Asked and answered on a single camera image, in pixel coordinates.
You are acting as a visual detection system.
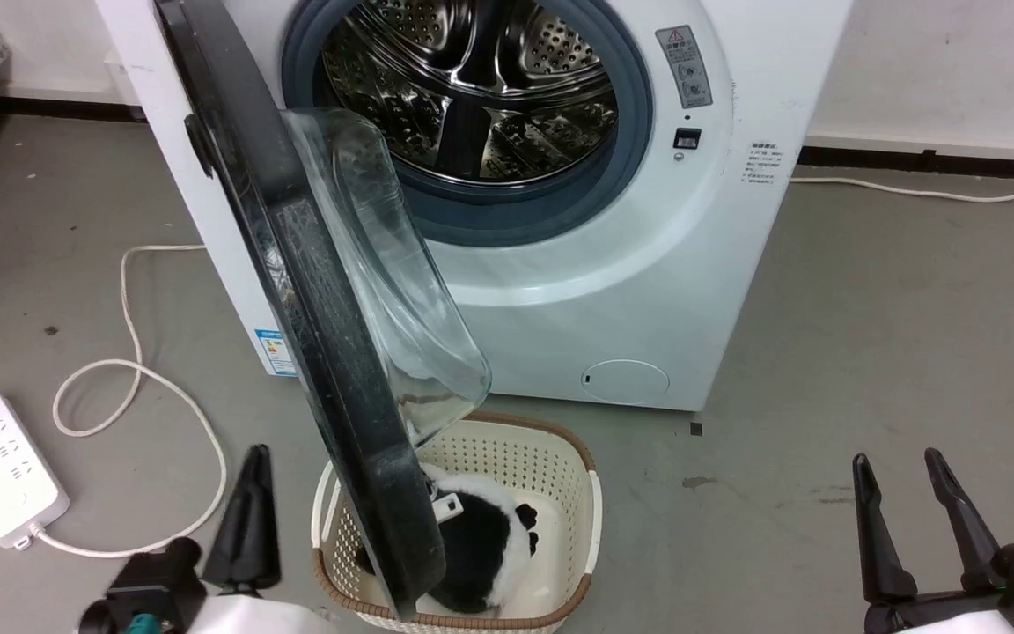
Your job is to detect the white power strip cable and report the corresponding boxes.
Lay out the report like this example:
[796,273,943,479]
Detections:
[27,244,228,559]

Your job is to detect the white front-load washing machine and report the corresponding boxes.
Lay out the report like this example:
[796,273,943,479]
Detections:
[93,0,856,413]

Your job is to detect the black-rimmed glass washer door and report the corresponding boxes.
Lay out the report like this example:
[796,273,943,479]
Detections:
[155,0,492,622]

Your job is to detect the blue energy label sticker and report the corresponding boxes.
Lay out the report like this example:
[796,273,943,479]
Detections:
[253,328,297,378]

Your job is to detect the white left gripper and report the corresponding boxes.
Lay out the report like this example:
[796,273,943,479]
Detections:
[180,444,336,634]

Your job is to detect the printed text label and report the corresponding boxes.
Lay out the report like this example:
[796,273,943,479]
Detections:
[740,141,785,186]

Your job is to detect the round white filter cover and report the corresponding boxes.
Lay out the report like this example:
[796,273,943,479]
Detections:
[581,359,672,408]

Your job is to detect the cream laundry basket brown rim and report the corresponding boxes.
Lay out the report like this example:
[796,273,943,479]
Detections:
[312,411,603,633]

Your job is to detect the thin white cable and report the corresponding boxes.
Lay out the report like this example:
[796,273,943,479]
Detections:
[790,176,1014,203]

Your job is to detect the grey warning sticker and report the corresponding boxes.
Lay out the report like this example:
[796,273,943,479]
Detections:
[655,25,713,110]

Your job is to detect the grey rubber door gasket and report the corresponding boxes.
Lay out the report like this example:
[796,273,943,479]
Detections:
[281,0,654,247]

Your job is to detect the steel washer drum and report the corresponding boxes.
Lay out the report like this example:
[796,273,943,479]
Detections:
[322,0,620,186]

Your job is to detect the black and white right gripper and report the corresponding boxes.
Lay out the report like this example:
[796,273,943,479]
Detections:
[852,447,1014,634]

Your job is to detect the black and white panda plush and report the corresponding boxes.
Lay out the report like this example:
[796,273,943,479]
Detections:
[356,462,541,617]

